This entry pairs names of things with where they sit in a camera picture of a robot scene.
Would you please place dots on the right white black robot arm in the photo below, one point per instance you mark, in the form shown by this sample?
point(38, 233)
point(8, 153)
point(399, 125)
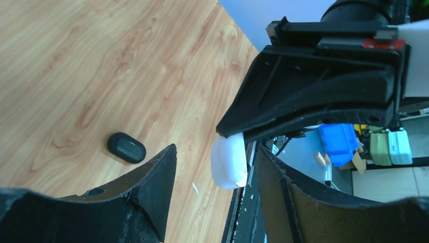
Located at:
point(400, 14)

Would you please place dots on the black earbud charging case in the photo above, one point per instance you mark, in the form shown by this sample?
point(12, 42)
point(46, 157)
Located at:
point(126, 148)

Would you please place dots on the white earbud charging case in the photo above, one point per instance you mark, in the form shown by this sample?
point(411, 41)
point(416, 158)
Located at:
point(228, 162)

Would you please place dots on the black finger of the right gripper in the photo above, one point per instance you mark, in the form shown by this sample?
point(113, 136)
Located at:
point(380, 117)
point(282, 82)

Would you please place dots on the blue plastic storage bin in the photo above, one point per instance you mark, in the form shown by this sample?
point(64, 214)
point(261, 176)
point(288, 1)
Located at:
point(339, 142)

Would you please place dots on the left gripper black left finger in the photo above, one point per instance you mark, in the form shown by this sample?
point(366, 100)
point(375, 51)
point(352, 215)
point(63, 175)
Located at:
point(131, 208)

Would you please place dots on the green and white boxes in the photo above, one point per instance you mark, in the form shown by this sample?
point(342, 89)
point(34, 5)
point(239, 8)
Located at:
point(388, 148)

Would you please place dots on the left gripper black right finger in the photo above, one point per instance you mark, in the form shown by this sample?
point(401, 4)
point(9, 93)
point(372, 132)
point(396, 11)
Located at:
point(297, 208)

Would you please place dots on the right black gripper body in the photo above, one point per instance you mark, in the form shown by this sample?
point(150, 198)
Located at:
point(357, 40)

